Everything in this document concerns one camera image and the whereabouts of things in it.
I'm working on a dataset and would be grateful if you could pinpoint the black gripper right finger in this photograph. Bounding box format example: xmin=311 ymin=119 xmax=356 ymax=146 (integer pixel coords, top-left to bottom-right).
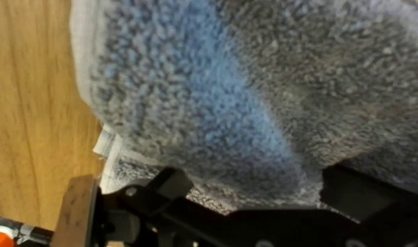
xmin=320 ymin=163 xmax=418 ymax=222

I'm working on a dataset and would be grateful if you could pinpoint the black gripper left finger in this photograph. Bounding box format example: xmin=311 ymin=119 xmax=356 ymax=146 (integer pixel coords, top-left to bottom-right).
xmin=120 ymin=166 xmax=194 ymax=216

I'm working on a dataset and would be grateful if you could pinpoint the grey towel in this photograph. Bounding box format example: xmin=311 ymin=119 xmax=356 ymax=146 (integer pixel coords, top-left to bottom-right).
xmin=69 ymin=0 xmax=418 ymax=216

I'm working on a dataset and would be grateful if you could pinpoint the large black orange clamp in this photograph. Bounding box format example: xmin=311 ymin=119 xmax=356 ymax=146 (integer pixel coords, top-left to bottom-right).
xmin=0 ymin=216 xmax=54 ymax=247

